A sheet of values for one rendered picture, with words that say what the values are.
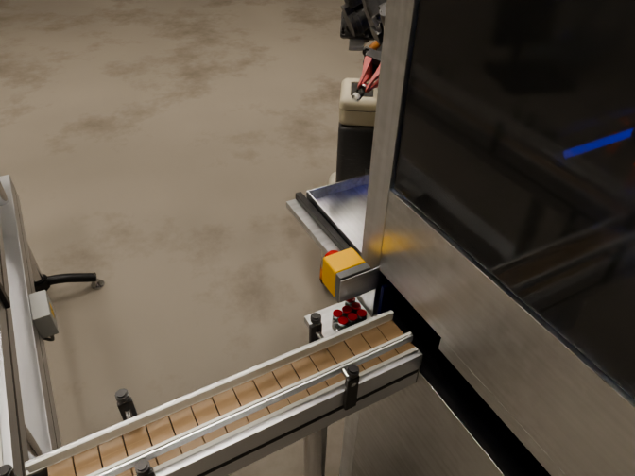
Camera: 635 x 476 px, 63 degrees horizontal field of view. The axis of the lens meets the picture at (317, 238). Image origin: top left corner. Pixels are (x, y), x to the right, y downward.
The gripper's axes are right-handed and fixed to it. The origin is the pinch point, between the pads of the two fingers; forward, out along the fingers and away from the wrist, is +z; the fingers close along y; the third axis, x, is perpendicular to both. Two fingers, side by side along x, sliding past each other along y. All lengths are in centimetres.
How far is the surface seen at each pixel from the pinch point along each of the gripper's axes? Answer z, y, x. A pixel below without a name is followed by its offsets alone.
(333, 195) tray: 20.9, 2.2, 23.4
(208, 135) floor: -35, -149, 183
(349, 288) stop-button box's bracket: 49, 27, -9
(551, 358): 49, 60, -36
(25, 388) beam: 109, -37, 23
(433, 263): 41, 39, -25
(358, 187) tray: 13.7, 6.1, 26.4
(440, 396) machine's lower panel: 57, 52, -5
